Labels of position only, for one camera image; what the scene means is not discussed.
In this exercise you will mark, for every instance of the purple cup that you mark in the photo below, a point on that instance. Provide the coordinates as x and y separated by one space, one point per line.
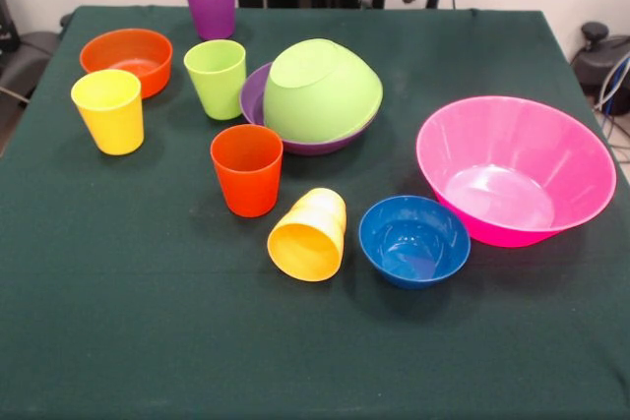
211 12

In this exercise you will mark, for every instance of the dark green tablecloth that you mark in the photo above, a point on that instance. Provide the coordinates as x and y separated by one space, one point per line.
147 317

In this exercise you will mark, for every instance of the pink bowl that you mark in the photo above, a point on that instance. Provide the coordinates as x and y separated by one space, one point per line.
512 139

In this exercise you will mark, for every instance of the green cup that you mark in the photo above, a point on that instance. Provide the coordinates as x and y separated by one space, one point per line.
216 90

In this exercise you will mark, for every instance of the yellow ribbed cup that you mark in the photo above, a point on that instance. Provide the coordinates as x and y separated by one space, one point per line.
305 248

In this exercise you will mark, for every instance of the tall yellow cup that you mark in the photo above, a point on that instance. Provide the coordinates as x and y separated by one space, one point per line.
113 130

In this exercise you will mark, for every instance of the blue bowl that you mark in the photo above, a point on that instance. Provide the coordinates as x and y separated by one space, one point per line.
440 262

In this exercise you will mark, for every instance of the purple bowl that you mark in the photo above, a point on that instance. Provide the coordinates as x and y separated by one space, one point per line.
251 100

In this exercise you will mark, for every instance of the orange cup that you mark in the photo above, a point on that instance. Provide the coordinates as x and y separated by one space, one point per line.
248 184

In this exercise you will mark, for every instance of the green bowl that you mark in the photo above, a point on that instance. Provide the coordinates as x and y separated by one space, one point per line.
320 95

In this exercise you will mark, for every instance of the orange bowl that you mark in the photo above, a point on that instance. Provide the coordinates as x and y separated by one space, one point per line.
123 46

